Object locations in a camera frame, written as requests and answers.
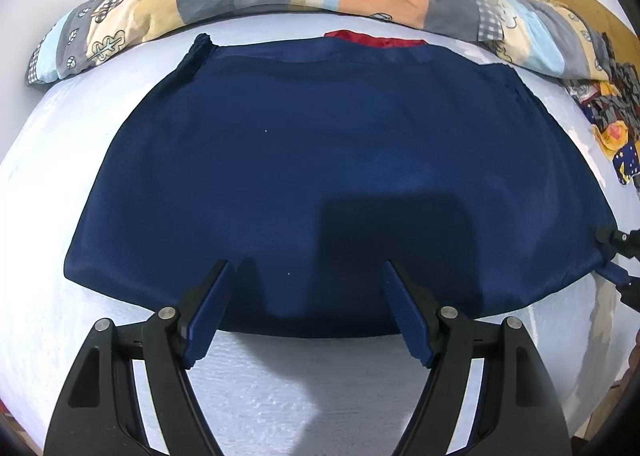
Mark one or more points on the navy blue jacket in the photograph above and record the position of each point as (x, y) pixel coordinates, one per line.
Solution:
(300, 161)

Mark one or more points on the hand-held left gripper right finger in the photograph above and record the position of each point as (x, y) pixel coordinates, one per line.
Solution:
(407, 316)

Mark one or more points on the colourful patterned cloth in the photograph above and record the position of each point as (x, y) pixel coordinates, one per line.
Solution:
(612, 101)

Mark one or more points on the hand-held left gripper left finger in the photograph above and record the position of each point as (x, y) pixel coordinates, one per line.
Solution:
(210, 316)

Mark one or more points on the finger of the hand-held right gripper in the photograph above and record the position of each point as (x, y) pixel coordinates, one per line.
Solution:
(620, 242)
(625, 281)

